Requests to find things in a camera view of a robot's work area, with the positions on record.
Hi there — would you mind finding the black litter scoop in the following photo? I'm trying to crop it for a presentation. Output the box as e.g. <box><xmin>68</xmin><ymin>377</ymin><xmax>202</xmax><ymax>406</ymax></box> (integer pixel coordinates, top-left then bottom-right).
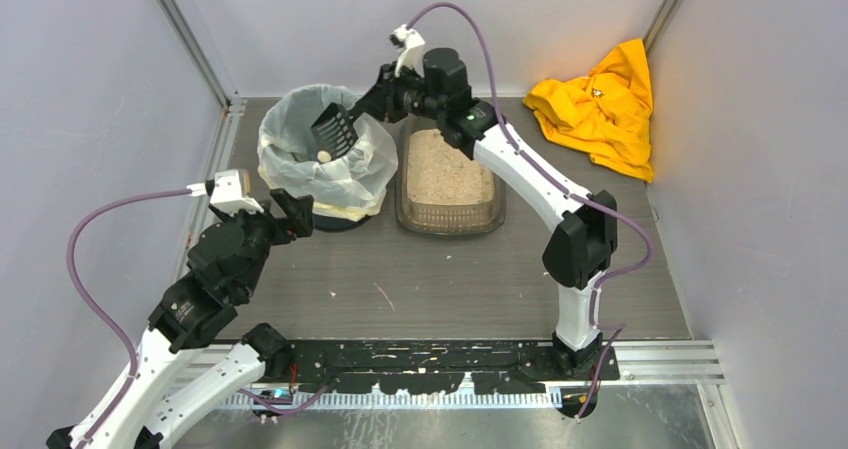
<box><xmin>310</xmin><ymin>103</ymin><xmax>361</xmax><ymax>161</ymax></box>

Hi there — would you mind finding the brown plastic litter box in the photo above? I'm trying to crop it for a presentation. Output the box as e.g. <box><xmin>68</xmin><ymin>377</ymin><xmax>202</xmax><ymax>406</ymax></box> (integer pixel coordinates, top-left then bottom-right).
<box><xmin>395</xmin><ymin>116</ymin><xmax>506</xmax><ymax>236</ymax></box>

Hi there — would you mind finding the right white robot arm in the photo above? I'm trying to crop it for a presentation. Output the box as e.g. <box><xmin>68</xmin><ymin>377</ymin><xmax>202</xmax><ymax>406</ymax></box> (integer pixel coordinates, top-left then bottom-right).
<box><xmin>343</xmin><ymin>48</ymin><xmax>618</xmax><ymax>370</ymax></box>

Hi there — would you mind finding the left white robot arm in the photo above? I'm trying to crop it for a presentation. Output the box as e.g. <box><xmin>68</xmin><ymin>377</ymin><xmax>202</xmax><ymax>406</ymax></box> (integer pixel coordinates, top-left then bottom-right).
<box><xmin>46</xmin><ymin>181</ymin><xmax>314</xmax><ymax>448</ymax></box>

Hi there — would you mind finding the beige cat litter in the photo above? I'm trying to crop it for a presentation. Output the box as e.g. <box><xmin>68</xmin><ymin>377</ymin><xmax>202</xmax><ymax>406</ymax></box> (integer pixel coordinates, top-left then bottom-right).
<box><xmin>406</xmin><ymin>129</ymin><xmax>495</xmax><ymax>206</ymax></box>

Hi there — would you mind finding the translucent white bin liner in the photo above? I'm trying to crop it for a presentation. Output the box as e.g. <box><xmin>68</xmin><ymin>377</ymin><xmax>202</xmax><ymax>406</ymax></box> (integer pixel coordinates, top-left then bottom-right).
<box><xmin>257</xmin><ymin>84</ymin><xmax>399</xmax><ymax>222</ymax></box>

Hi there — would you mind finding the yellow cloth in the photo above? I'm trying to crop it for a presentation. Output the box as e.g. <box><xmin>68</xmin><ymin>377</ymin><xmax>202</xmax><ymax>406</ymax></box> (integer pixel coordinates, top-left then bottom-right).
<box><xmin>523</xmin><ymin>39</ymin><xmax>655</xmax><ymax>183</ymax></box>

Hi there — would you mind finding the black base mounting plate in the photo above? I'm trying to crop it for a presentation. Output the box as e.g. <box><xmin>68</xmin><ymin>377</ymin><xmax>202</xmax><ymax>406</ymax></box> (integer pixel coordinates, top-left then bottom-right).
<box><xmin>260</xmin><ymin>339</ymin><xmax>620</xmax><ymax>395</ymax></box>

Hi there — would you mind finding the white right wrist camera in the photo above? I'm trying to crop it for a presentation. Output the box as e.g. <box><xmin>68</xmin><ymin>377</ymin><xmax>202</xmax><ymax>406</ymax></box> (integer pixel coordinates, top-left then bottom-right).
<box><xmin>389</xmin><ymin>24</ymin><xmax>426</xmax><ymax>78</ymax></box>

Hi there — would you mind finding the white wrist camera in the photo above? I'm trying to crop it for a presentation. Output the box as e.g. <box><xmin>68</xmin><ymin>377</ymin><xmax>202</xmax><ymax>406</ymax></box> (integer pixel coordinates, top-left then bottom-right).
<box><xmin>389</xmin><ymin>24</ymin><xmax>426</xmax><ymax>78</ymax></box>
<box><xmin>186</xmin><ymin>169</ymin><xmax>265</xmax><ymax>216</ymax></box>

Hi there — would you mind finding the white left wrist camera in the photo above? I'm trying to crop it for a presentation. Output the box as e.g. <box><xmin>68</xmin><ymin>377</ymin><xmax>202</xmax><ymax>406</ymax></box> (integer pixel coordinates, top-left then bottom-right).
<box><xmin>186</xmin><ymin>169</ymin><xmax>265</xmax><ymax>216</ymax></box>

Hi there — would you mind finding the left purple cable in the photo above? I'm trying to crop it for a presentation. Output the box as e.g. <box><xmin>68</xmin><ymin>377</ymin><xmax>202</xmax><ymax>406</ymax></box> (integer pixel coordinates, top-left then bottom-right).
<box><xmin>66</xmin><ymin>188</ymin><xmax>333</xmax><ymax>449</ymax></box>

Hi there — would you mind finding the aluminium frame rail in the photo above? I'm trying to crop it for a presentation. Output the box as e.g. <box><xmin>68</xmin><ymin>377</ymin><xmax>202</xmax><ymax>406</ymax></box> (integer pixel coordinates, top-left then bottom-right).
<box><xmin>158</xmin><ymin>343</ymin><xmax>727</xmax><ymax>413</ymax></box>

